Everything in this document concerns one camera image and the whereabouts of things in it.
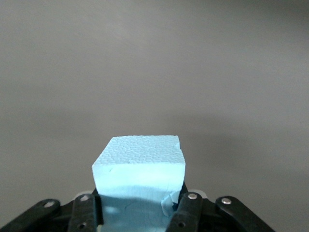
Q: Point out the light blue foam block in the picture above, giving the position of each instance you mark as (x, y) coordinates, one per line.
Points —
(137, 174)

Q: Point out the dark grey table mat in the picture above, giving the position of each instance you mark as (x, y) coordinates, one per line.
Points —
(154, 72)

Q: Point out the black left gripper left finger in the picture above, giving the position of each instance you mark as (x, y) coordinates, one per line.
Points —
(82, 212)

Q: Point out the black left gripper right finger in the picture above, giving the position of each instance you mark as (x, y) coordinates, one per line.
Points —
(190, 210)

